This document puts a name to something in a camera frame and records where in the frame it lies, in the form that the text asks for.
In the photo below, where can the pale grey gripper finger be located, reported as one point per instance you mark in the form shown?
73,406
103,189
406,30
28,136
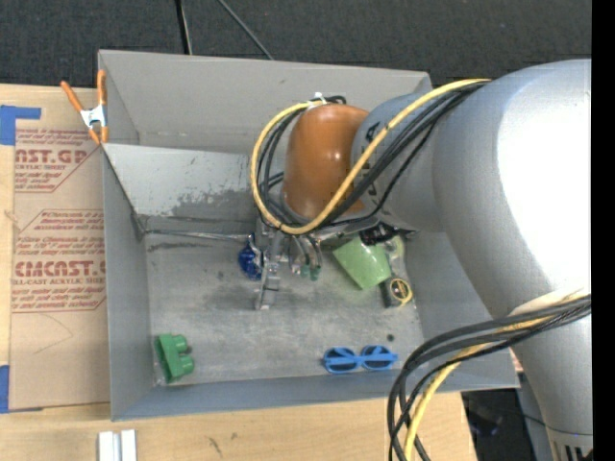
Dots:
275,286
262,300

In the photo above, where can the blue crumpled packet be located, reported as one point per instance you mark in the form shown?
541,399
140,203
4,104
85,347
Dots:
249,261

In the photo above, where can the grey metal bin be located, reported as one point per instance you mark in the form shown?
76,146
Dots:
226,315

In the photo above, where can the light green cup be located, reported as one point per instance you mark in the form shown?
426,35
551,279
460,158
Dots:
362,266

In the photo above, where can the green toy block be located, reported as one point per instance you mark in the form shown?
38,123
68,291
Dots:
173,357

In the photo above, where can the blue sunglasses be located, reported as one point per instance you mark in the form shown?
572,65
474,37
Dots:
360,358

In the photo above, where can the black and yellow tape measure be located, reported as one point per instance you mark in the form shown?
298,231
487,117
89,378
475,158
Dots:
400,292

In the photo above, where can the brown cardboard board red print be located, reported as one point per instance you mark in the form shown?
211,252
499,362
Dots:
57,344

